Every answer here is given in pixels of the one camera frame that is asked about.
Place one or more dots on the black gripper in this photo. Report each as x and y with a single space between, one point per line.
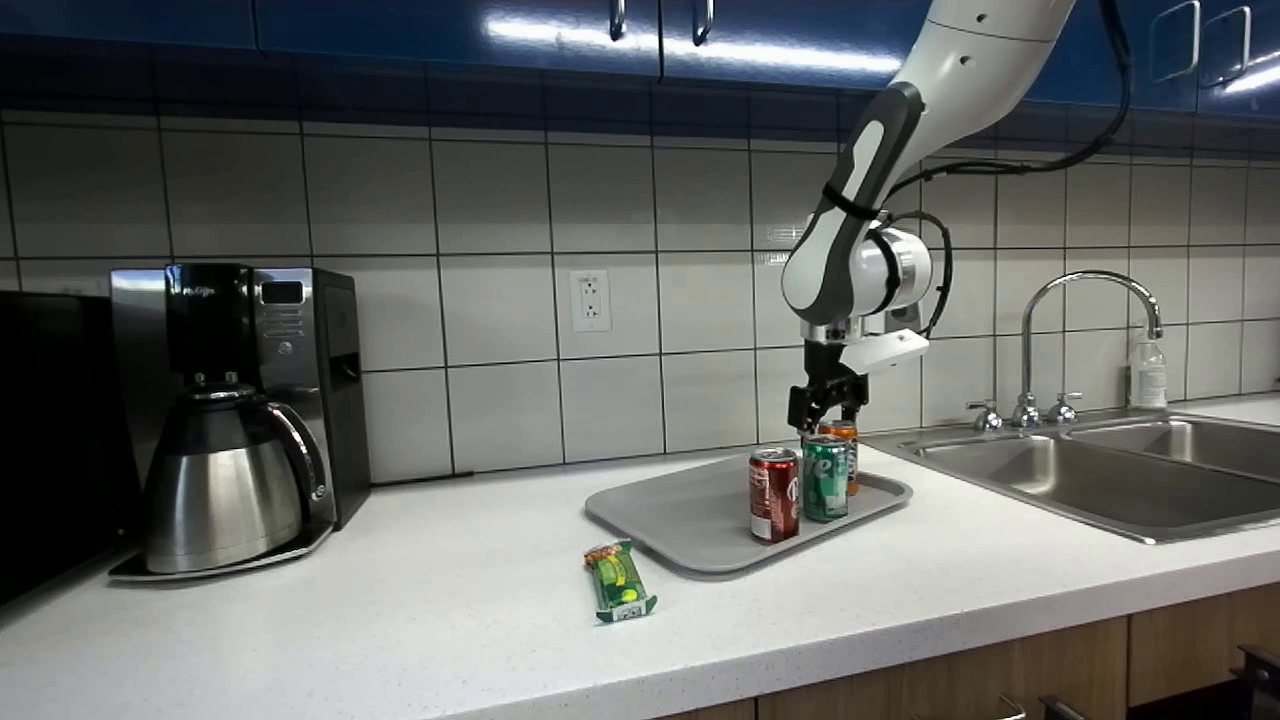
830 370

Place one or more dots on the green soda can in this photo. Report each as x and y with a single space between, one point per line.
826 482

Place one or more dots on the red Dr Pepper can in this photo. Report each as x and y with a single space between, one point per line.
775 503

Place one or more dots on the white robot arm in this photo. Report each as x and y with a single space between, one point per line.
865 163

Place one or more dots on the grey plastic tray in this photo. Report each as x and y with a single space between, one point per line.
665 522

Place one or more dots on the chrome gooseneck faucet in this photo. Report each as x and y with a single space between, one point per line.
1027 363

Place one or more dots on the green snack packet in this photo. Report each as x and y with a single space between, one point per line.
619 587

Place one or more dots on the wooden lower cabinets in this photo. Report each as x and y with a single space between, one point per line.
960 680

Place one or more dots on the clear soap bottle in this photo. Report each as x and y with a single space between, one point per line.
1148 380

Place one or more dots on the stainless steel double sink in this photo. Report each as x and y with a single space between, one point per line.
1175 487

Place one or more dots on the black steel coffee maker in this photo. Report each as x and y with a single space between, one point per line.
323 363

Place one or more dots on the steel coffee carafe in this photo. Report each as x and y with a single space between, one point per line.
221 492

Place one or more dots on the blue upper cabinets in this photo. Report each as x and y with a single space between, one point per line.
332 42

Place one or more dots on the black microwave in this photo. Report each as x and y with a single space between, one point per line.
63 440

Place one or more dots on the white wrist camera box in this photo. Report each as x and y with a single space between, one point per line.
885 355

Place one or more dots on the white wall power outlet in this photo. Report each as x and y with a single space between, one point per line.
591 303

